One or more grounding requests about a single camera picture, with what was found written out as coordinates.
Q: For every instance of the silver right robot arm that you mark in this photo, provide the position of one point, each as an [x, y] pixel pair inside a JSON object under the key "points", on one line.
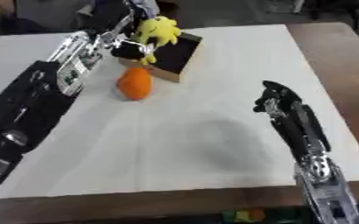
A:
{"points": [[328, 192]]}

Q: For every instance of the orange toy fruit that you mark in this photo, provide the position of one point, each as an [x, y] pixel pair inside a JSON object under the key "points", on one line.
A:
{"points": [[135, 83]]}

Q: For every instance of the yellow soft toy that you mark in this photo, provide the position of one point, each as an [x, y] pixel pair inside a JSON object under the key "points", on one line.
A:
{"points": [[156, 33]]}

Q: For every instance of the tan cardboard box black inside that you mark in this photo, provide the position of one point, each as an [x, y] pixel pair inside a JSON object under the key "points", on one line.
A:
{"points": [[169, 58]]}

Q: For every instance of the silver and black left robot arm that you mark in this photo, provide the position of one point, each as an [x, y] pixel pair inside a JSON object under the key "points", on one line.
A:
{"points": [[44, 96]]}

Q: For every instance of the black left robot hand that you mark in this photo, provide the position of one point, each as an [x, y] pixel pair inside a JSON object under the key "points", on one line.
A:
{"points": [[129, 49]]}

